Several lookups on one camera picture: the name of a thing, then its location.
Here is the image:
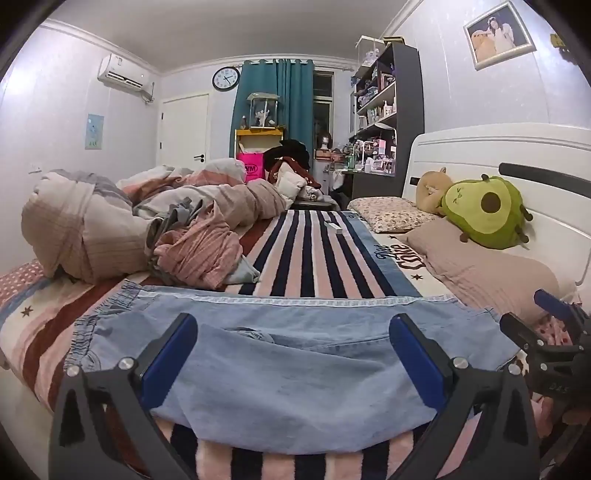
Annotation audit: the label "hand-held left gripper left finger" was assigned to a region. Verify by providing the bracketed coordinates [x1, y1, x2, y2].
[48, 313, 199, 480]

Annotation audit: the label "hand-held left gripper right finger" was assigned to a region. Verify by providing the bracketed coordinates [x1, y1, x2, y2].
[389, 314, 541, 480]

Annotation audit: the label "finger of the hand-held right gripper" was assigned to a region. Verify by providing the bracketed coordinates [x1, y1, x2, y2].
[500, 313, 561, 358]
[534, 288, 591, 333]

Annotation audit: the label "light blue denim pants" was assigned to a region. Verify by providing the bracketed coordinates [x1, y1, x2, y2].
[65, 281, 522, 455]

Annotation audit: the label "beige ribbed pillow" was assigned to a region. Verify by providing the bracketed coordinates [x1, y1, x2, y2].
[399, 217, 561, 324]

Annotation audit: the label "green avocado plush toy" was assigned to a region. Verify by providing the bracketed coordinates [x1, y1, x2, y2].
[441, 174, 534, 250]

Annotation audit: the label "pink checked garment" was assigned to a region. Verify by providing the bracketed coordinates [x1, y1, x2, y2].
[148, 215, 245, 289]

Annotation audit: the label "pale blue cloth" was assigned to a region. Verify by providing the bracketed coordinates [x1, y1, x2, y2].
[222, 256, 262, 284]

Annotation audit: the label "striped plush blanket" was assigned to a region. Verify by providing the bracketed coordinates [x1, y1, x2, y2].
[0, 208, 583, 480]

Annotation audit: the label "grey garment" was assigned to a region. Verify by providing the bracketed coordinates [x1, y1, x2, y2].
[145, 196, 218, 259]

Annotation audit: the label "floral pillow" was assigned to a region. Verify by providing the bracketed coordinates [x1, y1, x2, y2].
[346, 196, 444, 234]

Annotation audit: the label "pink grey bundled duvet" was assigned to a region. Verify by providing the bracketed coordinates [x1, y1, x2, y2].
[21, 158, 289, 284]

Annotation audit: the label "brown plush toy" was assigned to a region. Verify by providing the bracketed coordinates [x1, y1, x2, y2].
[416, 167, 455, 217]

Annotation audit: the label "white bed headboard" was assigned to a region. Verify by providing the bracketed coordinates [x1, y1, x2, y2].
[401, 122, 591, 296]

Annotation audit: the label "dark stool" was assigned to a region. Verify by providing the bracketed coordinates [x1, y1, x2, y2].
[293, 196, 342, 212]

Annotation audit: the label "pink shopping bag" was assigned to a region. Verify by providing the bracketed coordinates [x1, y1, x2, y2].
[237, 150, 265, 182]

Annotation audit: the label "white cushion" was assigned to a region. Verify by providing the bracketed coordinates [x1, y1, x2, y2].
[277, 164, 308, 206]

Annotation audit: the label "dark red cloth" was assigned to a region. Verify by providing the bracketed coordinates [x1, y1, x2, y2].
[268, 157, 321, 188]

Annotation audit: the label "white door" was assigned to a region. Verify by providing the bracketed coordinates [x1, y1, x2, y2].
[159, 92, 211, 169]

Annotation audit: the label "wig on mannequin head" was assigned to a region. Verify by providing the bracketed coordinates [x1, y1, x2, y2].
[315, 130, 334, 160]

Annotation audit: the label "black clothes pile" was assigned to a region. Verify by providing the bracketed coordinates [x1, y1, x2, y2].
[264, 138, 311, 174]

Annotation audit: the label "yellow shelf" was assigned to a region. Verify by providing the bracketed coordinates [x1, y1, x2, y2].
[234, 128, 286, 158]

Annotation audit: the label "dark tall bookshelf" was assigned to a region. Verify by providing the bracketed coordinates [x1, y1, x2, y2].
[348, 42, 426, 204]

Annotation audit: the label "glass display case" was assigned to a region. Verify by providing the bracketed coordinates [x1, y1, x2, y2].
[246, 92, 281, 130]

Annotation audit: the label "teal curtain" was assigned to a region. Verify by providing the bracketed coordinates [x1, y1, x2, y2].
[229, 60, 315, 160]

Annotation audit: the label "window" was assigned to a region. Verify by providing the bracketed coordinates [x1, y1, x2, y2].
[312, 71, 335, 134]

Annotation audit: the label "white air conditioner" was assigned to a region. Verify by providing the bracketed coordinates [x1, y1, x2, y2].
[97, 53, 155, 100]

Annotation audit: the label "clear box on bookshelf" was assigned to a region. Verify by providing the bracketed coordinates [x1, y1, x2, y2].
[355, 35, 386, 65]

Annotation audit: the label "small blue wall poster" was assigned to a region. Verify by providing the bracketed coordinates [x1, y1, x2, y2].
[84, 113, 105, 151]

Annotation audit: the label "framed wall photo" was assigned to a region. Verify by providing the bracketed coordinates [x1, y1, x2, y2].
[463, 1, 537, 71]

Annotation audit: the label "round black wall clock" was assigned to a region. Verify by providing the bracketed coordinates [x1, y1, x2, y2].
[212, 66, 242, 92]

